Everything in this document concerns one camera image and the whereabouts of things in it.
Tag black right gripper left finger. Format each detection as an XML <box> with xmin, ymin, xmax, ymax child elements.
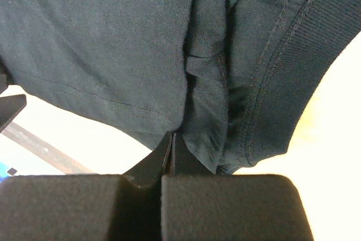
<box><xmin>122</xmin><ymin>132</ymin><xmax>172</xmax><ymax>189</ymax></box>

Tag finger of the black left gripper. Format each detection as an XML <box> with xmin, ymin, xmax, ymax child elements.
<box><xmin>0</xmin><ymin>94</ymin><xmax>27</xmax><ymax>132</ymax></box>
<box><xmin>0</xmin><ymin>67</ymin><xmax>8</xmax><ymax>93</ymax></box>

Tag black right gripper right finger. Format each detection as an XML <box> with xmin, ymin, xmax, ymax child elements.
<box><xmin>170</xmin><ymin>133</ymin><xmax>213</xmax><ymax>175</ymax></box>

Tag black t-shirt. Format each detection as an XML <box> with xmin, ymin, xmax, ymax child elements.
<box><xmin>1</xmin><ymin>0</ymin><xmax>360</xmax><ymax>174</ymax></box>

